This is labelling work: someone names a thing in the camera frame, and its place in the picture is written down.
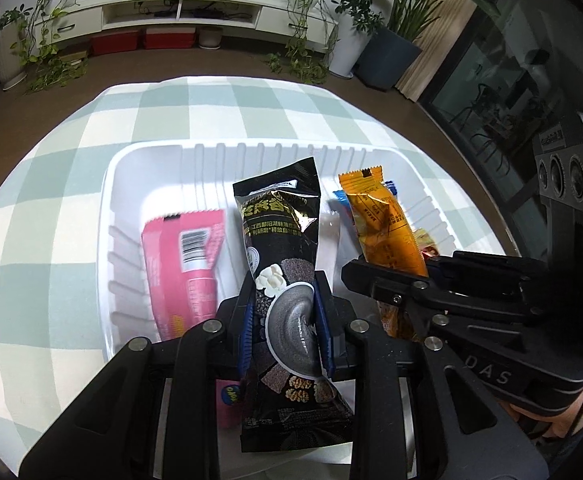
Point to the pink snack packet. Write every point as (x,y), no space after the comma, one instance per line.
(181,280)

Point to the black snack packet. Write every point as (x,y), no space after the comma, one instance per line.
(281,230)

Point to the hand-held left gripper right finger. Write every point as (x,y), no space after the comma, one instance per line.
(324,330)

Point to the orange snack bar packet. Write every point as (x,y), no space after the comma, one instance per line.
(386,230)

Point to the blue snack packet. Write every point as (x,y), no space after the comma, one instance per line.
(340,199)

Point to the glass sliding door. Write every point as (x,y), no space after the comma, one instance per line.
(511,60)

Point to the green white checked tablecloth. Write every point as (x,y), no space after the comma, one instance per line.
(61,210)

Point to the red storage box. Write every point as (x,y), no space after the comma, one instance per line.
(169,39)
(115,43)

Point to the large-leaf plant in dark pot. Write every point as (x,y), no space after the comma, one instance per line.
(389,57)

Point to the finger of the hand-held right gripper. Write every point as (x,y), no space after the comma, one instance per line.
(496,270)
(446,305)

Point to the trailing plant on cabinet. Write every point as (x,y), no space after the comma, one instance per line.
(54,55)
(301,35)

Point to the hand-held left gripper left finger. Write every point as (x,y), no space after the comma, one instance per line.
(244,330)

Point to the plant in white ribbed pot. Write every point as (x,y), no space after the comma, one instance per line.
(9,55)

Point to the white plastic tray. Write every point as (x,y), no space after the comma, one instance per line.
(171,180)

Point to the person's right hand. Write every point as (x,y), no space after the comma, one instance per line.
(571,420)

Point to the wooden slat panel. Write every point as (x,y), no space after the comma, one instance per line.
(436,50)

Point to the plant in white smooth pot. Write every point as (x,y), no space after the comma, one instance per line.
(346,50)

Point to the white television cabinet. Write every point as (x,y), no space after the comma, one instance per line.
(221,15)

